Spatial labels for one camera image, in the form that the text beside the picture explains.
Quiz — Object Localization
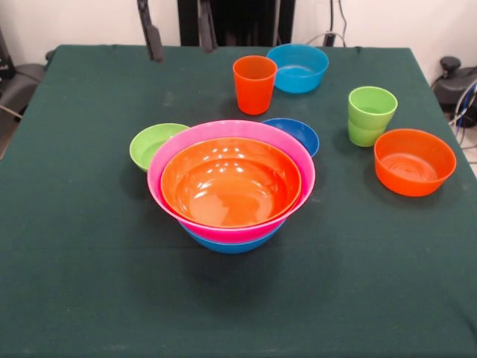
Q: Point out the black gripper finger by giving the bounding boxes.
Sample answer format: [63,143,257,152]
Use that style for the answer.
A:
[136,0,165,63]
[197,0,218,54]

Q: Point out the large pink bowl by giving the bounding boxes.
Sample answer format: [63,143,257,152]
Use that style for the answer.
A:
[147,119,317,244]

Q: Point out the large orange bowl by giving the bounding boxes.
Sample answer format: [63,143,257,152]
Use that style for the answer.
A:
[159,136,302,228]
[159,175,302,229]

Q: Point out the orange cup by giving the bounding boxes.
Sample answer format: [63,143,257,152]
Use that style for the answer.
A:
[233,55,278,116]

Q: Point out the small light blue bowl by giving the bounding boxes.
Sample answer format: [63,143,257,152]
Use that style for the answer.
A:
[266,43,330,95]

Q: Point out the green bowl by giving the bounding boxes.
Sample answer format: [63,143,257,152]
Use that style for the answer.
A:
[129,123,191,173]

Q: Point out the dark blue bowl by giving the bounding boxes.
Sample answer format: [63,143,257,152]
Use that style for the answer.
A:
[260,118,320,158]

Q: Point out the green cup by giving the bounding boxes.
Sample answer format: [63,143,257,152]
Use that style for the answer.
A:
[347,86,399,148]

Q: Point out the large light blue bowl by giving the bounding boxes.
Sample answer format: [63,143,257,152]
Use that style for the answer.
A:
[182,223,282,255]

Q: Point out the small orange bowl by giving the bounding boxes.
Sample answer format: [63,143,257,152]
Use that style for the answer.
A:
[373,128,458,198]

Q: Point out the dark green table cloth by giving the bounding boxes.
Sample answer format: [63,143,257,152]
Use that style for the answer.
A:
[0,44,477,358]

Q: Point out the hanging black cables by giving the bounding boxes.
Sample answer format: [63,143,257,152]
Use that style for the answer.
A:
[305,0,350,48]

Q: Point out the grey pedestal foot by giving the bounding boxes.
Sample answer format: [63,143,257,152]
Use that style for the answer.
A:
[432,55,477,100]
[0,63,42,109]

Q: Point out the cable tangle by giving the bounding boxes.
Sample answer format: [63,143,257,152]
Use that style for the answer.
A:
[446,84,477,150]

